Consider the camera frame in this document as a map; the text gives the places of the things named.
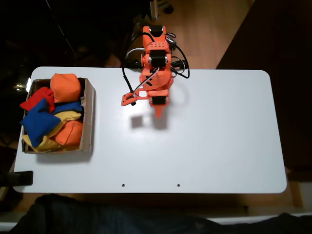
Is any blue fabric bean bag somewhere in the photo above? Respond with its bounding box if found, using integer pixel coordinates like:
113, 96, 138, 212
52, 101, 84, 116
20, 98, 61, 149

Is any cardboard box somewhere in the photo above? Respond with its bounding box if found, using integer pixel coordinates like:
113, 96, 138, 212
21, 77, 96, 155

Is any yellow fabric bean bag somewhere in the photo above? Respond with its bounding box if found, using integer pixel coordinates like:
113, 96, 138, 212
22, 134, 81, 153
47, 111, 82, 138

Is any orange fabric bean bag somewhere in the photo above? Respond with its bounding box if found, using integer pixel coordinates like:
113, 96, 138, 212
52, 119, 84, 146
50, 73, 81, 103

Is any red fabric bean bag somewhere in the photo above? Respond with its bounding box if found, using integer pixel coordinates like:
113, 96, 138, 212
19, 87, 56, 114

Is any black table clamp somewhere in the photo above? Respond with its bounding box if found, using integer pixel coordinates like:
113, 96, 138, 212
0, 170, 34, 188
172, 59, 190, 73

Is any office chair base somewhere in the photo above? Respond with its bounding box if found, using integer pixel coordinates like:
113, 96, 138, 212
148, 0, 174, 20

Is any person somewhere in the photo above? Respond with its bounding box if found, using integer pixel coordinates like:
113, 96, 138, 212
9, 194, 312, 234

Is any wooden table leg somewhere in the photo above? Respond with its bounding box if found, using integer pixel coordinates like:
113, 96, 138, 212
285, 167, 304, 209

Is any white servo wire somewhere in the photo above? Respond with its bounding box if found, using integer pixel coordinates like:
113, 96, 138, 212
126, 47, 160, 92

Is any orange gripper camera mount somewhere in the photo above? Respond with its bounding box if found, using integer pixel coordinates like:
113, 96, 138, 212
120, 89, 150, 107

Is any black camera cable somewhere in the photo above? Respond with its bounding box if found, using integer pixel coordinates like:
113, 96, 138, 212
121, 31, 144, 95

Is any black power cable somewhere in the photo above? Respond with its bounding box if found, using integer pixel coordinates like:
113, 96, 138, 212
168, 33, 191, 80

